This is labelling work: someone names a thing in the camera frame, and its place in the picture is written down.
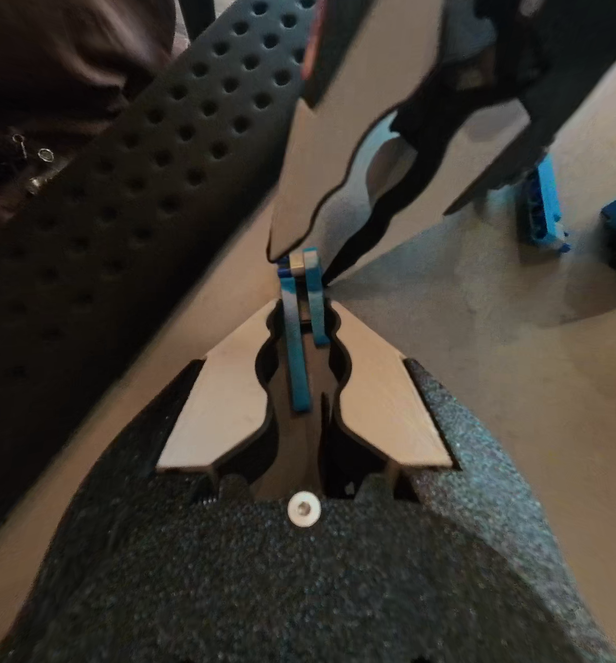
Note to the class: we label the person's brown clothing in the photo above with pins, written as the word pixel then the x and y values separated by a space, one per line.
pixel 54 52

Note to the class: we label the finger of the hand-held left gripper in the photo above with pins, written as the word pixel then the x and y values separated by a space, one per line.
pixel 473 150
pixel 349 103

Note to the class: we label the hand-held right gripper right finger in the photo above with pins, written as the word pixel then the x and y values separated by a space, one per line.
pixel 385 409

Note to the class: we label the grey desk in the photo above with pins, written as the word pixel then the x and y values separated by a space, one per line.
pixel 494 362

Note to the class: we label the long blue perforated beam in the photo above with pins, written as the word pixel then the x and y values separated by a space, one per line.
pixel 543 207

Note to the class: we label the black perforated chair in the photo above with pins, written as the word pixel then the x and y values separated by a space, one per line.
pixel 131 207

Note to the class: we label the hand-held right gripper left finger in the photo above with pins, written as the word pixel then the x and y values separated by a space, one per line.
pixel 219 409

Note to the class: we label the short blue beam with pins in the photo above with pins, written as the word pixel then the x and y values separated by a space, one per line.
pixel 297 362

